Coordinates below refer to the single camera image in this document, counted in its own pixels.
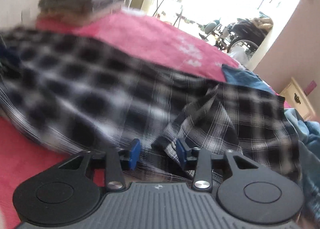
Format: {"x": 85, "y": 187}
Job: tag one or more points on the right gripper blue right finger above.
{"x": 198, "y": 160}

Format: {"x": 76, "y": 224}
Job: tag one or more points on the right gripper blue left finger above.
{"x": 118, "y": 160}

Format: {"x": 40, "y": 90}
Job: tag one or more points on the black white plaid shirt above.
{"x": 72, "y": 93}

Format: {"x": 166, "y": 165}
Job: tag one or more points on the blue denim garment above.
{"x": 308, "y": 135}

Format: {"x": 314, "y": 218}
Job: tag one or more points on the cream bedside cabinet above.
{"x": 296, "y": 98}

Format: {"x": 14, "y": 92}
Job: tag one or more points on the pink floral bed blanket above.
{"x": 142, "y": 37}

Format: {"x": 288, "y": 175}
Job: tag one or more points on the pink cup on cabinet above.
{"x": 311, "y": 86}

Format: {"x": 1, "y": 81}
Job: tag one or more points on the black wheelchair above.
{"x": 246, "y": 33}

